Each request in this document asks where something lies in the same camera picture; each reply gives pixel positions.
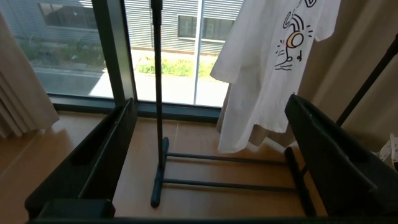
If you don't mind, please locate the black clothes rack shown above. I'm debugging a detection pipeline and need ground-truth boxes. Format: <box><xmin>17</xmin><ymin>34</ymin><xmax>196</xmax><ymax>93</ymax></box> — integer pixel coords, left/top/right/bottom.
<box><xmin>150</xmin><ymin>0</ymin><xmax>398</xmax><ymax>217</ymax></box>

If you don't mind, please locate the white printed t-shirt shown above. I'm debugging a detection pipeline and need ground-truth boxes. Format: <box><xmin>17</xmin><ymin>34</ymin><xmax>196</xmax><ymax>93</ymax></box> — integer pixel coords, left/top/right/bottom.
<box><xmin>210</xmin><ymin>0</ymin><xmax>342</xmax><ymax>154</ymax></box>

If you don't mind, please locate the white laundry basket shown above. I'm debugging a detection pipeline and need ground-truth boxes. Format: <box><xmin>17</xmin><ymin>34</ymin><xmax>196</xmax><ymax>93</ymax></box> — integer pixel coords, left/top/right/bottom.
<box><xmin>377</xmin><ymin>133</ymin><xmax>398</xmax><ymax>171</ymax></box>

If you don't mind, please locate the window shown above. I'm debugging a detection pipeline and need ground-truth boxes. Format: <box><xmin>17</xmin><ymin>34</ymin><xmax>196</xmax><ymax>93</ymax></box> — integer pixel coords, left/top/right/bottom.
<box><xmin>0</xmin><ymin>0</ymin><xmax>245</xmax><ymax>124</ymax></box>

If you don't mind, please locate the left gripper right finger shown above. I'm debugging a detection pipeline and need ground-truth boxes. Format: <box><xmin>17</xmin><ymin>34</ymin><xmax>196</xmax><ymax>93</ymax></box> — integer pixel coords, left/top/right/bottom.
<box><xmin>284</xmin><ymin>93</ymin><xmax>398</xmax><ymax>218</ymax></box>

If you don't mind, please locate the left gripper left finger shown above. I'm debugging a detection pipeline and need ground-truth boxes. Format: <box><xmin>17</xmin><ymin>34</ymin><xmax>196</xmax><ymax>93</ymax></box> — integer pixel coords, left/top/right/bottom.
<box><xmin>24</xmin><ymin>98</ymin><xmax>138</xmax><ymax>219</ymax></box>

